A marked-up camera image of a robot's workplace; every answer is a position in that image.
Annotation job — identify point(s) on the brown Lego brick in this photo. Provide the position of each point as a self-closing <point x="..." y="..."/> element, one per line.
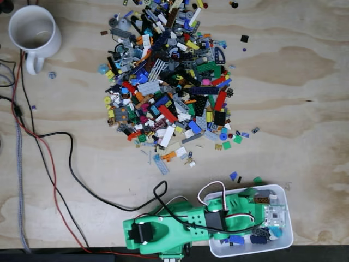
<point x="261" y="200"/>

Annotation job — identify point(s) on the dark grey Lego plate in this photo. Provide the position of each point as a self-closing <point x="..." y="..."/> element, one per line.
<point x="260" y="232"/>

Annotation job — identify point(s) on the dark blue Lego plate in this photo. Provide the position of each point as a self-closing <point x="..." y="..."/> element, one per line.
<point x="258" y="239"/>

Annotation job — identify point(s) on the teal long Lego brick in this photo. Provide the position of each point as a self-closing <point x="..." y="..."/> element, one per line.
<point x="276" y="232"/>

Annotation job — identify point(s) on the blue wedge Lego slope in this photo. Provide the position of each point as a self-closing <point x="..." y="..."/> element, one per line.
<point x="235" y="239"/>

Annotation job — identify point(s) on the small black Lego piece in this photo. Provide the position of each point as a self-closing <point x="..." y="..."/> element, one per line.
<point x="239" y="179"/>

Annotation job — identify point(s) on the white plastic bin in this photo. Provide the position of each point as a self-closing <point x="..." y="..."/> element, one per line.
<point x="245" y="249"/>

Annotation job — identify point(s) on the blue wedge Lego piece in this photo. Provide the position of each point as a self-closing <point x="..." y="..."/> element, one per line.
<point x="233" y="176"/>

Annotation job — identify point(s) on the green square Lego tile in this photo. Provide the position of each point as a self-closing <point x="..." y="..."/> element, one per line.
<point x="227" y="145"/>
<point x="237" y="139"/>

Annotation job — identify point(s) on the small yellow Lego piece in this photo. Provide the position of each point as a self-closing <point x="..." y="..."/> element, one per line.
<point x="217" y="147"/>

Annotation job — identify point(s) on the small blue Lego tile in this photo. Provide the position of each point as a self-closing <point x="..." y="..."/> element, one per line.
<point x="245" y="134"/>

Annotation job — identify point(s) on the blue round Lego piece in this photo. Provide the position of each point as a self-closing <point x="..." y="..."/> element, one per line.
<point x="223" y="136"/>

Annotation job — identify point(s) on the small grey Lego piece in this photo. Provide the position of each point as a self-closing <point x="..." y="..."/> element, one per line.
<point x="255" y="130"/>

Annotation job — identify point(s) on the gold Lego piece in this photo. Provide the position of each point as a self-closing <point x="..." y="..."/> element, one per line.
<point x="188" y="161"/>

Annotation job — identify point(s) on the light grey Lego plate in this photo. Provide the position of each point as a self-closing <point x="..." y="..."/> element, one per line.
<point x="211" y="135"/>

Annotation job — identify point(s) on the white square Lego plate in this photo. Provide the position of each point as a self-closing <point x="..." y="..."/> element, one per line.
<point x="181" y="151"/>

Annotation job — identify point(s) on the long grey Lego plate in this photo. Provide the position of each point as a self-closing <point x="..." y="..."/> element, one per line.
<point x="191" y="137"/>

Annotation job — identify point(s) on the black Lego brick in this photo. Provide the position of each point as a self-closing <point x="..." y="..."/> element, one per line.
<point x="219" y="118"/>

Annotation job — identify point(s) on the blue Lego brick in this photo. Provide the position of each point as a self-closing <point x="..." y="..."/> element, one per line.
<point x="194" y="126"/>

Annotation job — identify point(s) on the light blue Lego plate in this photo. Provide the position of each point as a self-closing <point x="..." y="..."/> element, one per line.
<point x="161" y="163"/>

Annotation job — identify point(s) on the long white Lego brick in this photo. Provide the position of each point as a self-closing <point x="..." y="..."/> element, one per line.
<point x="167" y="136"/>

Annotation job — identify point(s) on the long red Lego brick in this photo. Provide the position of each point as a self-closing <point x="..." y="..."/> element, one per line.
<point x="220" y="101"/>

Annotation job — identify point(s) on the black wedge Lego plate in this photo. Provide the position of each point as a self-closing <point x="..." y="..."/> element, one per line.
<point x="201" y="105"/>

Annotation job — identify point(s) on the red Lego plate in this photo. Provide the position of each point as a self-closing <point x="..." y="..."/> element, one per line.
<point x="167" y="113"/>

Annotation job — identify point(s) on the pink Lego piece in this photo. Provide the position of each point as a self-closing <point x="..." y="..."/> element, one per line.
<point x="205" y="82"/>

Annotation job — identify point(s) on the dark blue sticker Lego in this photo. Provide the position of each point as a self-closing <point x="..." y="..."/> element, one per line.
<point x="166" y="102"/>

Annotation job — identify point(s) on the orange curved Lego piece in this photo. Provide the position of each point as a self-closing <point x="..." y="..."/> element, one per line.
<point x="132" y="135"/>

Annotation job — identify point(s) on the large green Lego plate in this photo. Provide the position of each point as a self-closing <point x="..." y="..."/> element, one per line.
<point x="205" y="66"/>

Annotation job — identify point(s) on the grey studded Lego plate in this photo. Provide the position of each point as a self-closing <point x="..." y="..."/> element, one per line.
<point x="148" y="88"/>

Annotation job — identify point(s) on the white Lego fence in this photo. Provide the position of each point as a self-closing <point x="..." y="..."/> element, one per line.
<point x="157" y="70"/>

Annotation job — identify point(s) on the black square Lego tile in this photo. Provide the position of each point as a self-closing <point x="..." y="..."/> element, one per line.
<point x="244" y="38"/>

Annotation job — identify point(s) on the yellow Lego brick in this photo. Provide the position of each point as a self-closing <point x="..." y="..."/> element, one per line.
<point x="192" y="45"/>

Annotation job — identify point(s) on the long white Lego piece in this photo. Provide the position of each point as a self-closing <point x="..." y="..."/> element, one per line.
<point x="195" y="16"/>

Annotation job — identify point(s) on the translucent light blue Lego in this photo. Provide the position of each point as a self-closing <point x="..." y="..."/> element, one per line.
<point x="103" y="68"/>

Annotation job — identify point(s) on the black round Lego piece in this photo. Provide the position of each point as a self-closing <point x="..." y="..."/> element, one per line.
<point x="234" y="4"/>

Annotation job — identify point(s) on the long brown Lego plate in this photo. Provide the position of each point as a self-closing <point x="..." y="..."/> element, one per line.
<point x="171" y="17"/>

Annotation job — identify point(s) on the grey Lego cone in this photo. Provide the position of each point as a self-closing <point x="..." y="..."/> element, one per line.
<point x="123" y="24"/>

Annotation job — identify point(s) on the blue grey round Lego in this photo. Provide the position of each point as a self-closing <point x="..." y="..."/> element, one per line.
<point x="52" y="74"/>

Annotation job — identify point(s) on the long dark blue plate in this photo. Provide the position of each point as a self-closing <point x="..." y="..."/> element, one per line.
<point x="204" y="90"/>

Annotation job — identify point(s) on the blue curved technic piece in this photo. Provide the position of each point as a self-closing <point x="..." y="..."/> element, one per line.
<point x="216" y="56"/>

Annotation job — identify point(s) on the grey plate with orange studs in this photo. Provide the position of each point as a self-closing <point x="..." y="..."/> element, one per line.
<point x="120" y="113"/>

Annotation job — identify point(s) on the black tyre teal hub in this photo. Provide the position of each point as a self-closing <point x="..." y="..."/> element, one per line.
<point x="119" y="49"/>

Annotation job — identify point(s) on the long dark grey plate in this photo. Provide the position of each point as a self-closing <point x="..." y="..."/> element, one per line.
<point x="121" y="32"/>

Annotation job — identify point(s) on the white ceramic mug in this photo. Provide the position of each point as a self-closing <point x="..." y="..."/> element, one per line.
<point x="51" y="41"/>

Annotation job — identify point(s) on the black object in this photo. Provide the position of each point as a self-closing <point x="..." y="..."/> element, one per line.
<point x="5" y="5"/>

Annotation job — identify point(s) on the square camera circuit board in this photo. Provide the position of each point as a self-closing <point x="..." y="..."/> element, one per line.
<point x="274" y="215"/>

